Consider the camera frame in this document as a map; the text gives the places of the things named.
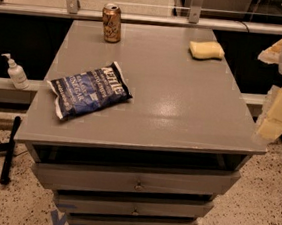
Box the grey drawer cabinet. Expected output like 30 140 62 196
6 9 280 225

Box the black stand leg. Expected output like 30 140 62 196
0 116 21 185

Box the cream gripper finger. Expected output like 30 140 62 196
257 39 282 64
255 86 282 141

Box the grey metal railing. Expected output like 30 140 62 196
0 0 282 35

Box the blue tape cross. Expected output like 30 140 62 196
50 210 67 225

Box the gold soda can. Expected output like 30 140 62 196
102 3 122 43

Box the bottom grey drawer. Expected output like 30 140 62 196
67 213 197 225

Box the top grey drawer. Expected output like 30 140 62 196
32 163 241 195

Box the middle grey drawer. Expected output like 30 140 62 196
53 194 214 218

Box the blue chip bag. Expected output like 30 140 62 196
48 62 133 120

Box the yellow sponge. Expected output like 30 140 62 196
189 41 225 60

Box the grey drawer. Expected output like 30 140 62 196
32 163 241 195
67 213 197 225
53 194 214 218

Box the white pump bottle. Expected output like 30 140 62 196
2 53 30 90

